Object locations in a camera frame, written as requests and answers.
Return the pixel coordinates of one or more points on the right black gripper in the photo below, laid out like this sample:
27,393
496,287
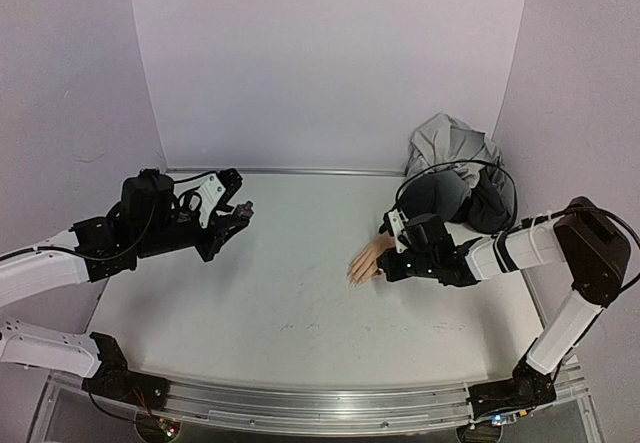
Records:
392,265

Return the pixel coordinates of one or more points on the grey crumpled cloth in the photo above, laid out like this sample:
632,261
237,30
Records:
447,143

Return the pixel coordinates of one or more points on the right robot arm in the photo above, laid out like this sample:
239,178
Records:
593,245

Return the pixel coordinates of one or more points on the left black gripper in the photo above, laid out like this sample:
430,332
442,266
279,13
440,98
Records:
221,234

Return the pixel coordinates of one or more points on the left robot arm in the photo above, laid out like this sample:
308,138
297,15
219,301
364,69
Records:
49,265

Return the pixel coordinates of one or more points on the dark sleeve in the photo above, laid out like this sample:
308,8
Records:
442,193

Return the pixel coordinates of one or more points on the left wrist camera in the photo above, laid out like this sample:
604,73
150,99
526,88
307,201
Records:
204,199

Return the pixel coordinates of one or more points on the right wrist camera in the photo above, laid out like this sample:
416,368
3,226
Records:
394,222

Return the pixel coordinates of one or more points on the aluminium front rail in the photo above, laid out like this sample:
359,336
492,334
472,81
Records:
317,412

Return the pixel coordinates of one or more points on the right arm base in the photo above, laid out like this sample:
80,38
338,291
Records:
525,390

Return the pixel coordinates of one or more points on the mannequin hand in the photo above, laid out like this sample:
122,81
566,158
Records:
364,266

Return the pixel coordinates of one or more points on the nail polish bottle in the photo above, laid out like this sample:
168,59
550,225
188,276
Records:
244,210

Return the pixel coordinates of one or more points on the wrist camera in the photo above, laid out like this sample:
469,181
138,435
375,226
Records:
394,222
204,199

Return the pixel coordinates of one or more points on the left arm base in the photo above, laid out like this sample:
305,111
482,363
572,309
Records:
115,381

